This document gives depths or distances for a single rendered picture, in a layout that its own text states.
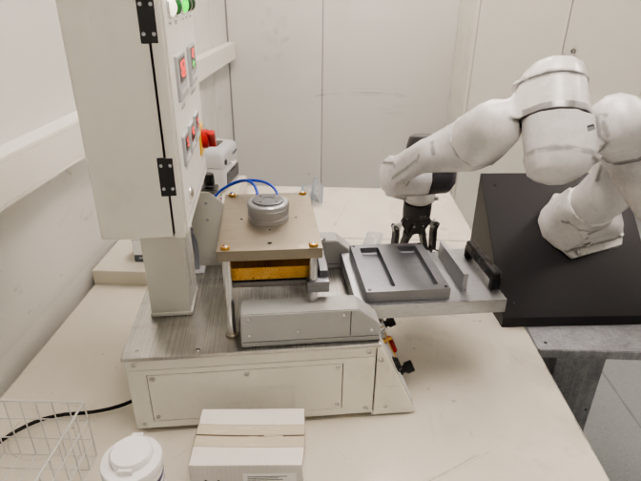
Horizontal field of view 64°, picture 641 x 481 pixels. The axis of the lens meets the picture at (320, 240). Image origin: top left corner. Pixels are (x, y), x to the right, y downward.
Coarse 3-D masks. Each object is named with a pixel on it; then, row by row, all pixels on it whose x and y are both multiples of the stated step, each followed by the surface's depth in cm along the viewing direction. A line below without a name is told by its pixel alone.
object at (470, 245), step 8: (472, 240) 113; (472, 248) 111; (480, 248) 110; (472, 256) 110; (480, 256) 107; (480, 264) 107; (488, 264) 104; (488, 272) 103; (496, 272) 101; (496, 280) 101; (496, 288) 102
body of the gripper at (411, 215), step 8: (408, 208) 135; (416, 208) 134; (424, 208) 134; (408, 216) 136; (416, 216) 134; (424, 216) 135; (408, 224) 138; (416, 224) 138; (424, 224) 139; (416, 232) 139
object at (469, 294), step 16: (432, 256) 115; (448, 256) 108; (464, 256) 115; (352, 272) 108; (448, 272) 108; (464, 272) 101; (480, 272) 109; (352, 288) 102; (464, 288) 101; (480, 288) 103; (368, 304) 97; (384, 304) 97; (400, 304) 97; (416, 304) 98; (432, 304) 98; (448, 304) 98; (464, 304) 99; (480, 304) 99; (496, 304) 100
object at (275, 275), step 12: (240, 264) 92; (252, 264) 92; (264, 264) 92; (276, 264) 92; (288, 264) 92; (300, 264) 92; (240, 276) 92; (252, 276) 92; (264, 276) 92; (276, 276) 92; (288, 276) 93; (300, 276) 93
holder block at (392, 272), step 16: (352, 256) 111; (368, 256) 113; (384, 256) 110; (400, 256) 110; (416, 256) 113; (368, 272) 103; (384, 272) 106; (400, 272) 103; (416, 272) 106; (432, 272) 103; (368, 288) 97; (384, 288) 98; (400, 288) 98; (416, 288) 98; (432, 288) 98; (448, 288) 98
